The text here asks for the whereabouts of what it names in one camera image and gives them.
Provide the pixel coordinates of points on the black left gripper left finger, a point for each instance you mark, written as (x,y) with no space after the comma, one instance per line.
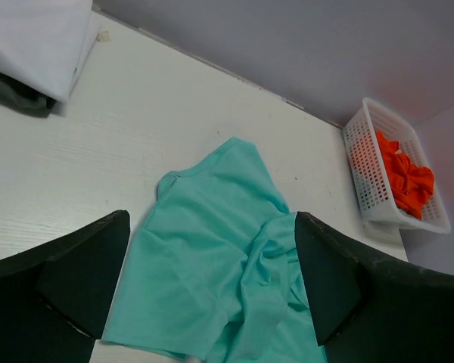
(55,298)

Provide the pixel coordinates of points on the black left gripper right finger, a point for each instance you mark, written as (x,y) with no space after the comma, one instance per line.
(368,306)

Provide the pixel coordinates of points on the folded dark green t shirt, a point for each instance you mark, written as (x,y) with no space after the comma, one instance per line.
(24,99)

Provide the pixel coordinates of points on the teal t shirt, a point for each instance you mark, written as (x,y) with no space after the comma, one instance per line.
(213,272)

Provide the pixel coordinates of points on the folded white t shirt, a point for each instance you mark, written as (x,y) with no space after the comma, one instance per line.
(44,44)

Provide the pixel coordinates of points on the white plastic basket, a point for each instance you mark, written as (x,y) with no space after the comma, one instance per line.
(370,178)

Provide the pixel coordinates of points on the orange t shirt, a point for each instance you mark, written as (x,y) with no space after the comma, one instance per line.
(412,186)

